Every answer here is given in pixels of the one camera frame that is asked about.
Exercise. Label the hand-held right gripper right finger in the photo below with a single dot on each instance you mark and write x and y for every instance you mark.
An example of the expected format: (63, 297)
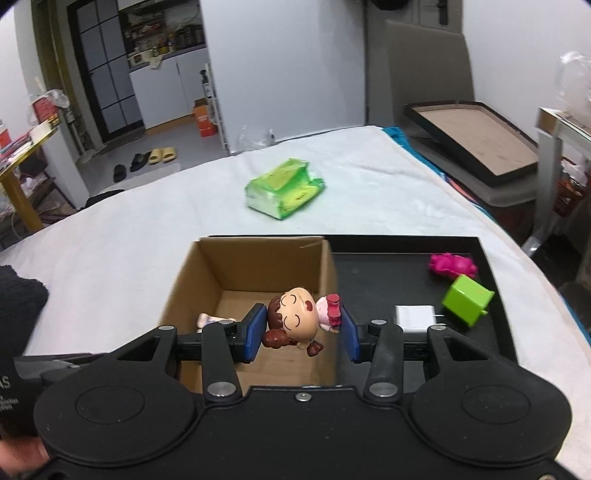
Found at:
(350, 337)

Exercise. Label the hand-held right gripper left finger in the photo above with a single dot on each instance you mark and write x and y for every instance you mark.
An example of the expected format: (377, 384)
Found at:
(255, 334)

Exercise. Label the brown-haired girl doll figure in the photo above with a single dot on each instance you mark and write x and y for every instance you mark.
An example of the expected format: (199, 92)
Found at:
(295, 316)

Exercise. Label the brown cardboard box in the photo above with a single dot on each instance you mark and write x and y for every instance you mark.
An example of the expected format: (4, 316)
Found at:
(258, 270)

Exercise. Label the white charger plug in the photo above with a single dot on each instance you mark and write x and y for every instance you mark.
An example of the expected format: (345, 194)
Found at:
(413, 318)

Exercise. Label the black shallow tray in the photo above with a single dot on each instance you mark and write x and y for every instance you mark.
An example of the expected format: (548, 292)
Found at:
(383, 277)

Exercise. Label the green plastic block toy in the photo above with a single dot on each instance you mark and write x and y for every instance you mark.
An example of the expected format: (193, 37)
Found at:
(466, 300)

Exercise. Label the pink bear toy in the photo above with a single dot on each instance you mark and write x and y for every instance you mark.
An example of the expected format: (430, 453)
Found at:
(450, 264)

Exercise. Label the person's left hand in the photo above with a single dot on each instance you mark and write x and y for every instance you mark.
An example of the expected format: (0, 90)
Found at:
(18, 454)

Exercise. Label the black knit cloth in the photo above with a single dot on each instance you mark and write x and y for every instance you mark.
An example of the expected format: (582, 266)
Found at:
(18, 309)

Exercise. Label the green tissue pack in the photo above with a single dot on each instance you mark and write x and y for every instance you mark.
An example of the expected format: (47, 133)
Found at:
(284, 189)

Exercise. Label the small clear plastic bag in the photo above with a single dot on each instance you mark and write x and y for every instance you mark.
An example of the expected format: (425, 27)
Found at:
(256, 138)

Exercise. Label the yellow slipper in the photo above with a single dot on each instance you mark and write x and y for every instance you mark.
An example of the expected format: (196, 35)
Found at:
(154, 156)
(169, 153)

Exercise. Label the dark cloth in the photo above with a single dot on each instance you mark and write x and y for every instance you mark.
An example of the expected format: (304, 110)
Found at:
(105, 197)

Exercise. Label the black slipper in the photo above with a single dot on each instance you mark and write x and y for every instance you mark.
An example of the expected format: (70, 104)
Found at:
(119, 173)
(137, 162)

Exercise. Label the yellow-legged table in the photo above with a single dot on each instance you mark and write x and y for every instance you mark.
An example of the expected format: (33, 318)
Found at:
(21, 184)

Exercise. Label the orange cardboard box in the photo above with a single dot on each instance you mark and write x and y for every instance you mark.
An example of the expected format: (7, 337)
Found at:
(204, 120)

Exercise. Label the white narrow rack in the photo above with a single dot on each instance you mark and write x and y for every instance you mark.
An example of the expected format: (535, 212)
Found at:
(213, 106)

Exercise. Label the white kitchen cabinet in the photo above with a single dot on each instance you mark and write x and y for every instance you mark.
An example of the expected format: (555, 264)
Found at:
(161, 87)

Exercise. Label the brown storage basket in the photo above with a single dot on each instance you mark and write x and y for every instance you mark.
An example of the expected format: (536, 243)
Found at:
(570, 189)

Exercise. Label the white-legged desk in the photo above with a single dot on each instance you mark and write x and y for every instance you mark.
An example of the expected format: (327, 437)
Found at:
(549, 138)

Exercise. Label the grey upholstered chair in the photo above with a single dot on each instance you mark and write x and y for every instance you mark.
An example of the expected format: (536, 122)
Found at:
(425, 60)

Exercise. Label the red package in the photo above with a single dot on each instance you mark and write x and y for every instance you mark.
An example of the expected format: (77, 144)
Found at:
(45, 107)

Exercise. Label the black-framed glass door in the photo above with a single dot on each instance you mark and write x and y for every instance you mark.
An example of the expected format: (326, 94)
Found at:
(106, 69)

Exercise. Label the black hanging clothes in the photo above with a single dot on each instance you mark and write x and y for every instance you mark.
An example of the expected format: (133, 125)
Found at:
(388, 3)

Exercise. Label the clear plastic bag with contents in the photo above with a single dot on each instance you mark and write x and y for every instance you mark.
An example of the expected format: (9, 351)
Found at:
(575, 78)

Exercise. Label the black picture frame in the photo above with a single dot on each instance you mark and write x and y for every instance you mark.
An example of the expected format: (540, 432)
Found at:
(480, 138)

